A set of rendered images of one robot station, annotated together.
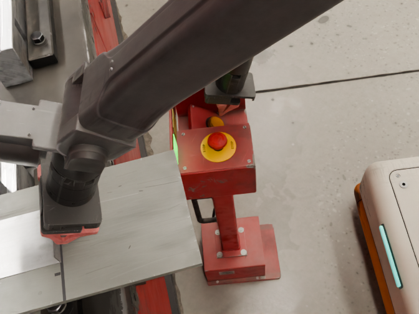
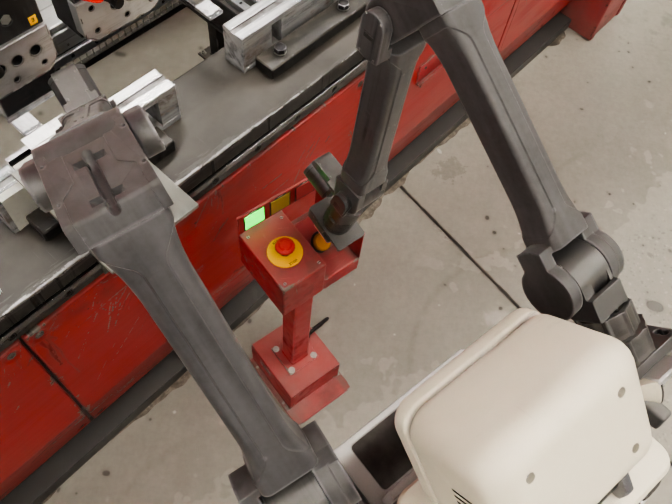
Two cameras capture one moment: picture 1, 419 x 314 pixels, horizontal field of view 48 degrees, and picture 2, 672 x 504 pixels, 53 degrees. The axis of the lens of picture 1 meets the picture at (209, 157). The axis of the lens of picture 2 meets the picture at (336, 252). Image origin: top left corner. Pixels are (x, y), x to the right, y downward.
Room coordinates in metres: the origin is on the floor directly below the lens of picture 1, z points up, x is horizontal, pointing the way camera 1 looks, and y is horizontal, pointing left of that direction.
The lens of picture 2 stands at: (0.08, -0.51, 1.95)
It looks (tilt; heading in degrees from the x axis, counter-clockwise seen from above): 61 degrees down; 40
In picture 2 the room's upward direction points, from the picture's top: 8 degrees clockwise
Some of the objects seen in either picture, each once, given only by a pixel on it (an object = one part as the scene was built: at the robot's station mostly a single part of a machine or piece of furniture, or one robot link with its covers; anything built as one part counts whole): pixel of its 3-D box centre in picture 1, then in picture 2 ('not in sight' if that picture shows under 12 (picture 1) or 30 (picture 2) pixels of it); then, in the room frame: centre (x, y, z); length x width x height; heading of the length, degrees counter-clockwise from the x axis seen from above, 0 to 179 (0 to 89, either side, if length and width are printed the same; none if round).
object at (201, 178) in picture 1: (212, 136); (300, 244); (0.56, -0.02, 0.75); 0.20 x 0.16 x 0.18; 175
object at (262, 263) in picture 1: (240, 248); (300, 367); (0.56, -0.05, 0.06); 0.25 x 0.20 x 0.12; 85
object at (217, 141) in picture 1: (217, 143); (285, 249); (0.51, -0.02, 0.79); 0.04 x 0.04 x 0.04
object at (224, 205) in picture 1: (224, 207); (296, 314); (0.56, -0.02, 0.39); 0.05 x 0.05 x 0.54; 85
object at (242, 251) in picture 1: (230, 242); (294, 352); (0.56, -0.02, 0.13); 0.10 x 0.10 x 0.01; 85
